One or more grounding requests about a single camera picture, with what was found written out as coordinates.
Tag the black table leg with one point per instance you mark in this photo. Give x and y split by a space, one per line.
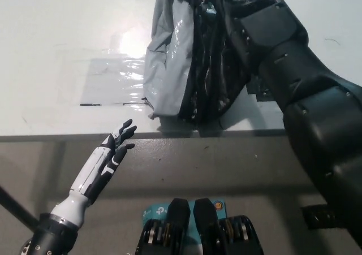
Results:
17 208

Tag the clear plastic tape sheet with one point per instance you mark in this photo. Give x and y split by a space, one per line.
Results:
113 79

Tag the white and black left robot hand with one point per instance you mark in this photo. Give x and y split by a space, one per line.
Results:
90 178

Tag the grey and black plastic bag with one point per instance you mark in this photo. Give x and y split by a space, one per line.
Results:
175 68

